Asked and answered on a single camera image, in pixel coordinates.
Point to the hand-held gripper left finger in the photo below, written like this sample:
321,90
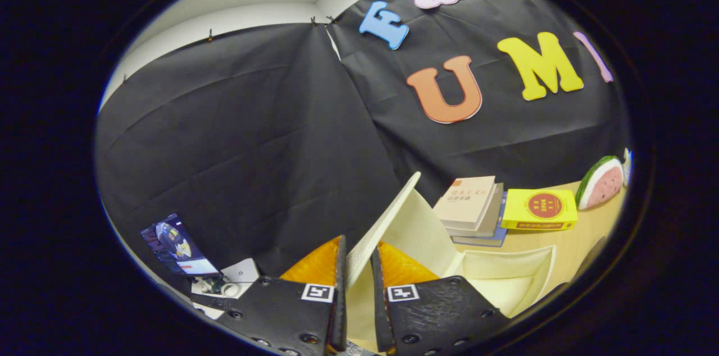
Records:
286,316

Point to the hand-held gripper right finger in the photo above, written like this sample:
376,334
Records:
438,314

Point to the cream storage box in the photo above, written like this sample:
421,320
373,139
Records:
427,232

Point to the yellow box with red circle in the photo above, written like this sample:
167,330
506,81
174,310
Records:
539,209

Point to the white electronic device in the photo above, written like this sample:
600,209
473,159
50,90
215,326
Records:
236,280

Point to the blue book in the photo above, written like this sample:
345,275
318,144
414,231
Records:
497,238

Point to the grey book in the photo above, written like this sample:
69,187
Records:
490,218

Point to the lit computer screen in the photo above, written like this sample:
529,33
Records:
177,246

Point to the watermelon slice plush toy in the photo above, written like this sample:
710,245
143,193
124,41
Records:
602,183

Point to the white plush toy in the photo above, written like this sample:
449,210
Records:
627,166

